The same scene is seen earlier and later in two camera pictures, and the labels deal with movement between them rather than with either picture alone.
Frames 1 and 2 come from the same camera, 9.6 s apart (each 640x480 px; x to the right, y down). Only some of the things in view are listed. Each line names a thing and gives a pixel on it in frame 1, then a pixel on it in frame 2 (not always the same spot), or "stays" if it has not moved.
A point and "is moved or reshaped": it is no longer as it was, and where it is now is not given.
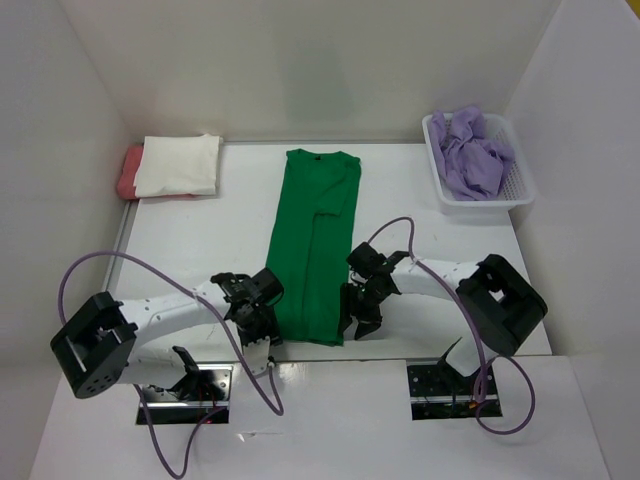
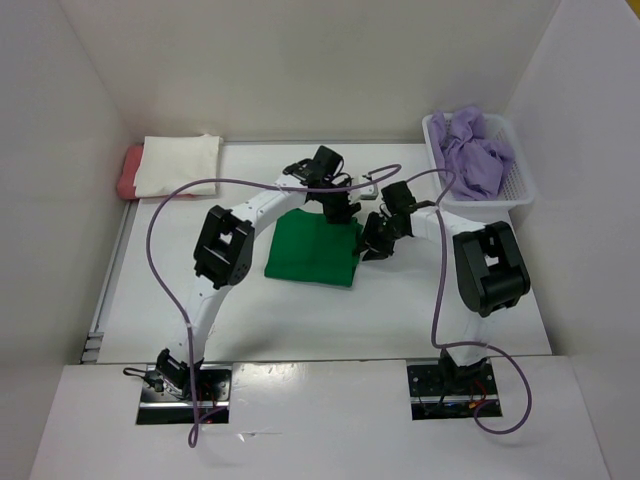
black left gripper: x=271 y=329 -> x=343 y=213
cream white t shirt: x=178 y=165 stays
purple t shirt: x=471 y=166 stays
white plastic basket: x=517 y=186 stays
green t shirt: x=312 y=243 is moved or reshaped
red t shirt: x=126 y=187 stays
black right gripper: x=369 y=320 -> x=377 y=249
